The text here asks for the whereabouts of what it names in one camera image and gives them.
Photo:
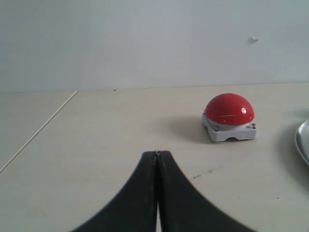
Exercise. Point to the red dome push button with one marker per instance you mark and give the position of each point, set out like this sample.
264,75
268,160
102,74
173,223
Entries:
229,115

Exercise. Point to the round steel plate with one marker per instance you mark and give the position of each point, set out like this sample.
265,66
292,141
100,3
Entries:
301,139

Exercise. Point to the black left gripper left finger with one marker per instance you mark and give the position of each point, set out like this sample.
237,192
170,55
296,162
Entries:
134,207

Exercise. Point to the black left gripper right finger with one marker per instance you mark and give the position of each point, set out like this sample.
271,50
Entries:
182,208

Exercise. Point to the white wall hook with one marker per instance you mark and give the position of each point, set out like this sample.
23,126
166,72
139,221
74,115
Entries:
253,40

